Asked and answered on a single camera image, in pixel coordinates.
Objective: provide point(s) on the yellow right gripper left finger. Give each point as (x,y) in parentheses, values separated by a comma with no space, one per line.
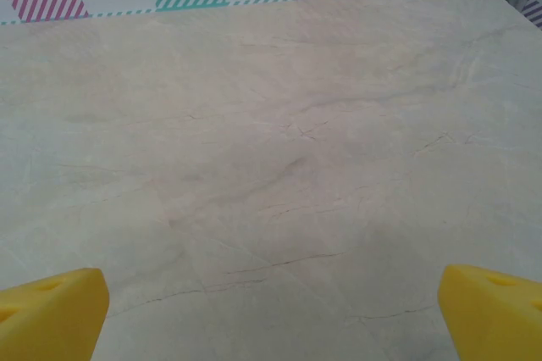
(51,318)

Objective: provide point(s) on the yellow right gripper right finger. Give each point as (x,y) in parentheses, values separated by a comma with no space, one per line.
(495,323)

